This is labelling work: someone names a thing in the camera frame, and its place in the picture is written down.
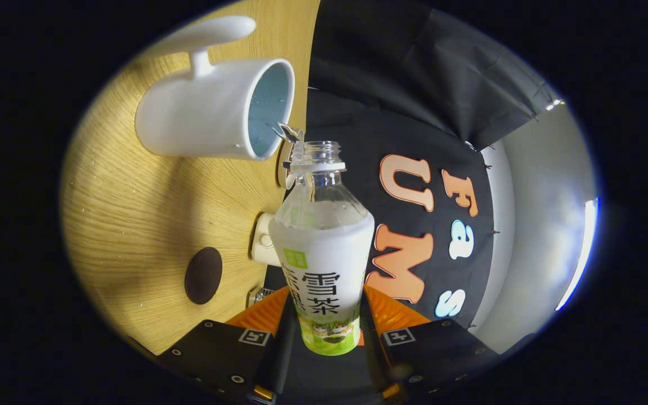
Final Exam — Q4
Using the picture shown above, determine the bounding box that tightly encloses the beige oval plate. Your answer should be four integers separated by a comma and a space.
276, 138, 296, 190

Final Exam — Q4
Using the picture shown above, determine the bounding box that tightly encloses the dark round coaster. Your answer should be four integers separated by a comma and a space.
184, 246, 223, 305

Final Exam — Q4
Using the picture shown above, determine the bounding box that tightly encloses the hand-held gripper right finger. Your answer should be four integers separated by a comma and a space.
361, 284, 499, 403

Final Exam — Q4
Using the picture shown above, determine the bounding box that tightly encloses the wooden table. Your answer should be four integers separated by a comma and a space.
60, 0, 322, 356

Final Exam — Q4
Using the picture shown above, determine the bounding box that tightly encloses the black backdrop cloth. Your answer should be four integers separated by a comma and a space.
262, 0, 562, 344

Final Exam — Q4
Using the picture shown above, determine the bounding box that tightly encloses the white toaster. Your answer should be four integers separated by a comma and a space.
250, 213, 281, 267

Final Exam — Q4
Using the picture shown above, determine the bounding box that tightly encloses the white cup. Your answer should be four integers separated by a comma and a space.
134, 16, 296, 162

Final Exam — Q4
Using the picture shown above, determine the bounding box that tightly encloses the clear juice bottle white label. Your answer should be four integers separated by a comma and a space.
269, 141, 376, 357

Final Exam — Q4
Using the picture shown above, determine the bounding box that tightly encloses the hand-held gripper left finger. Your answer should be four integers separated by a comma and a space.
158, 286, 298, 403

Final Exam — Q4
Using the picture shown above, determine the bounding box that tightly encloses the metal wire utensil holder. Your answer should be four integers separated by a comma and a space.
247, 287, 276, 308

